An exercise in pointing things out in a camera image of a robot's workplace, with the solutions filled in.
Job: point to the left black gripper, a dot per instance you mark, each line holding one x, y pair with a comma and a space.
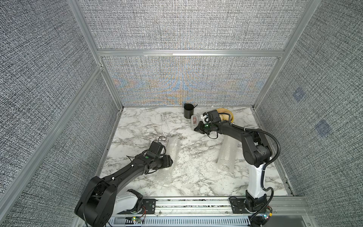
167, 161

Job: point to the tall white ribbed vase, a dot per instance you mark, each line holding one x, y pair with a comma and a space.
227, 154

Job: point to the yellow steamer basket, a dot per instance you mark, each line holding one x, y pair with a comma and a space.
225, 115

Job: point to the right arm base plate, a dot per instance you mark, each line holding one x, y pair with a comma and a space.
238, 205

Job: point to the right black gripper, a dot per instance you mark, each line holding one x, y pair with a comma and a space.
199, 129

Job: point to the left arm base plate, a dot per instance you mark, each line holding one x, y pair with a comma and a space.
148, 206

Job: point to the black cup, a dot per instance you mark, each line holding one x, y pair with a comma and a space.
189, 110

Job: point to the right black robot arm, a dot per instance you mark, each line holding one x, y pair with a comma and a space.
256, 153

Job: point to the aluminium front rail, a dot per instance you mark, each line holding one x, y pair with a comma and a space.
282, 211

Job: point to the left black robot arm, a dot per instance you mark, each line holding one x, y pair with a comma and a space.
97, 201

